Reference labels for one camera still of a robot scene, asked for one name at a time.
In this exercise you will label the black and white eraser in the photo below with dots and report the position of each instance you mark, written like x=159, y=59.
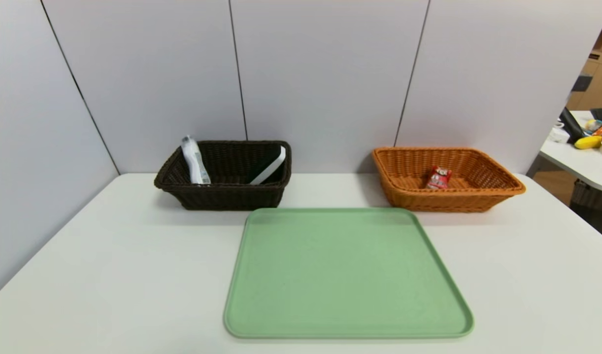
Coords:
x=271, y=166

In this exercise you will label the white plastic bottle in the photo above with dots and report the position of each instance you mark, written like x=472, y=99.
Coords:
x=195, y=164

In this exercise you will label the red snack packet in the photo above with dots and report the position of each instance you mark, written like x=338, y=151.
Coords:
x=439, y=178

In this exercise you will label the dark brown wicker basket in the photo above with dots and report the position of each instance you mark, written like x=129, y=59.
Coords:
x=227, y=196

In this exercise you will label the orange wicker basket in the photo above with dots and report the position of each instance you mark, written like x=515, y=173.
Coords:
x=477, y=196

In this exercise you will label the grey wicker background basket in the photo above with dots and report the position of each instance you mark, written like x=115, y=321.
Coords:
x=593, y=194

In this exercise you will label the green plastic tray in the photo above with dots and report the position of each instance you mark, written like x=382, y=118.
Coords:
x=340, y=275

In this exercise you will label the white background cup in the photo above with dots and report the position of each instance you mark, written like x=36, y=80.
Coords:
x=559, y=133

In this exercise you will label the black slanted background object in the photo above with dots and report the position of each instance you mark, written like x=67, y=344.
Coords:
x=572, y=125

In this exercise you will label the white background table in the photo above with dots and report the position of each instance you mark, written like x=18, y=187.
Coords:
x=586, y=164

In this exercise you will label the yellow toy banana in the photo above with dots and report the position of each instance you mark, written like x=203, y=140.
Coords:
x=588, y=142

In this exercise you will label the dark grey background object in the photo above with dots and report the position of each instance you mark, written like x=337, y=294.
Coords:
x=583, y=82

